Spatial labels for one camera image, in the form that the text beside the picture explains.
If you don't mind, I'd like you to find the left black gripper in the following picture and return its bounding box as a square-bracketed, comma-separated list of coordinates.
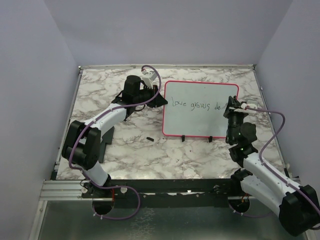
[133, 83, 167, 108]

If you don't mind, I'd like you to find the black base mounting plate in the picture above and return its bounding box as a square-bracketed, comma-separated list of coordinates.
[81, 177, 245, 209]

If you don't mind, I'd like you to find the black foam pad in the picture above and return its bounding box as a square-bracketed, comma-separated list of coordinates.
[98, 126, 115, 163]

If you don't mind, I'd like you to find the aluminium table frame rail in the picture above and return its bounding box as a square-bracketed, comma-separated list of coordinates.
[39, 66, 83, 203]

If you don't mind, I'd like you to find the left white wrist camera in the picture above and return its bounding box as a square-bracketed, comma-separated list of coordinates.
[141, 69, 158, 89]

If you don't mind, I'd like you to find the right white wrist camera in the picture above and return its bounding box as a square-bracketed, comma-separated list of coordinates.
[234, 99, 259, 115]

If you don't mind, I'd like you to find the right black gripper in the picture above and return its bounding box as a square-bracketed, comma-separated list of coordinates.
[223, 96, 247, 143]

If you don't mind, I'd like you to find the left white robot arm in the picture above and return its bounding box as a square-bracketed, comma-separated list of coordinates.
[61, 75, 168, 198]

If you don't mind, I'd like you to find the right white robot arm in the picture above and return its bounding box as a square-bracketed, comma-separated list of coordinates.
[223, 96, 320, 237]

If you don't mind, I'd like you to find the red framed whiteboard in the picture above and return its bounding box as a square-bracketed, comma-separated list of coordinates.
[162, 80, 240, 138]

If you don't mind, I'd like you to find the black marker cap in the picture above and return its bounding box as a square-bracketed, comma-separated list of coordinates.
[146, 137, 154, 142]

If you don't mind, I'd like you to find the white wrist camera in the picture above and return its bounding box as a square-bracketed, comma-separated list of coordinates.
[234, 99, 259, 115]
[141, 69, 158, 89]

